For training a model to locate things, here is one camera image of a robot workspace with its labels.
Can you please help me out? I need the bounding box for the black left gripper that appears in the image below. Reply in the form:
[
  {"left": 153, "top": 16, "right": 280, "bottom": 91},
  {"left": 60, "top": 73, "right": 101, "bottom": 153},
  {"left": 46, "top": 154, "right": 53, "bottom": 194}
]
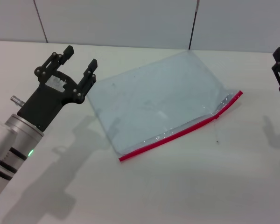
[{"left": 17, "top": 45, "right": 98, "bottom": 132}]

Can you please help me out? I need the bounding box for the clear document bag red zipper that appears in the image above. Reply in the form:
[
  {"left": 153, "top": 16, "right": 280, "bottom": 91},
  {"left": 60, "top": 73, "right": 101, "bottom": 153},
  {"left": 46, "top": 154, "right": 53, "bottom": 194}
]
[{"left": 86, "top": 50, "right": 244, "bottom": 163}]

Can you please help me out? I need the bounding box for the silver connector plug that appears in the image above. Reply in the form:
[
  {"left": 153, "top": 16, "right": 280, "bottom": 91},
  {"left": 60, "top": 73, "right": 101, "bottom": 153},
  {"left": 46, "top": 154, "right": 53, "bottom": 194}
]
[{"left": 10, "top": 95, "right": 26, "bottom": 108}]

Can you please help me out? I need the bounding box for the thin black pole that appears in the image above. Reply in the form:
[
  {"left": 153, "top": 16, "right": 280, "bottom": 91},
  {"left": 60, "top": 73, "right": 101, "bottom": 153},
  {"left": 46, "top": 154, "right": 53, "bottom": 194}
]
[{"left": 188, "top": 0, "right": 200, "bottom": 50}]

